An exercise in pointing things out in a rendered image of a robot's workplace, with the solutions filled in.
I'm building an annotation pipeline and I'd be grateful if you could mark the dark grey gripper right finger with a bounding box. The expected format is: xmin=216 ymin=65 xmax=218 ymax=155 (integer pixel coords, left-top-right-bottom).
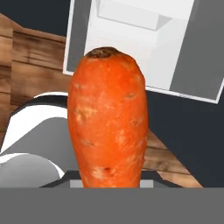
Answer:
xmin=139 ymin=170 xmax=182 ymax=189

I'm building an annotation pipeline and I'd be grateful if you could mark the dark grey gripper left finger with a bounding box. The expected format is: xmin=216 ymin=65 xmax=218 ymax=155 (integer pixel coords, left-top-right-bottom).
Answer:
xmin=39 ymin=170 xmax=86 ymax=189

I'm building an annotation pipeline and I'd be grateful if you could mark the orange carrot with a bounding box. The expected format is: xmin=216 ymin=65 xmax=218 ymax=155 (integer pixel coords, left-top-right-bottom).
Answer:
xmin=66 ymin=46 xmax=150 ymax=189

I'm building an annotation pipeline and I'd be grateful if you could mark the white fridge drawer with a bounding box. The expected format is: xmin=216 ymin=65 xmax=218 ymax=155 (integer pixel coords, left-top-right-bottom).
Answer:
xmin=62 ymin=0 xmax=224 ymax=105

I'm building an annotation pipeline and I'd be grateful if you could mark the white and black round object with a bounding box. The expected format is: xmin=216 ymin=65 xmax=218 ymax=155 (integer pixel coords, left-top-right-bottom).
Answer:
xmin=0 ymin=91 xmax=79 ymax=189

